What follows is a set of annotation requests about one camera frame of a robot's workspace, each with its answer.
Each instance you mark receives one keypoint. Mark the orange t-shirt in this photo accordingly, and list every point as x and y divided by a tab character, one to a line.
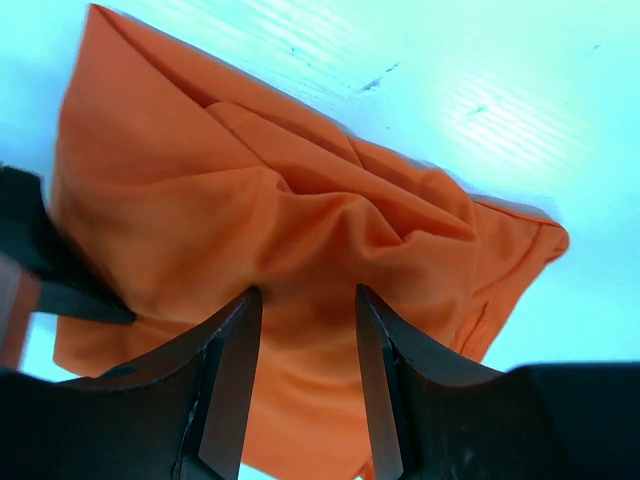
184	181

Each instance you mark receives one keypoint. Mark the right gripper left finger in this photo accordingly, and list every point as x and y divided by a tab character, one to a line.
179	411

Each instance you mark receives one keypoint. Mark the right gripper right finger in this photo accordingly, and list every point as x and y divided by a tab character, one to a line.
434	414

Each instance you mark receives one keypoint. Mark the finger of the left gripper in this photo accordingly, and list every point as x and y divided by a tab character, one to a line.
28	236

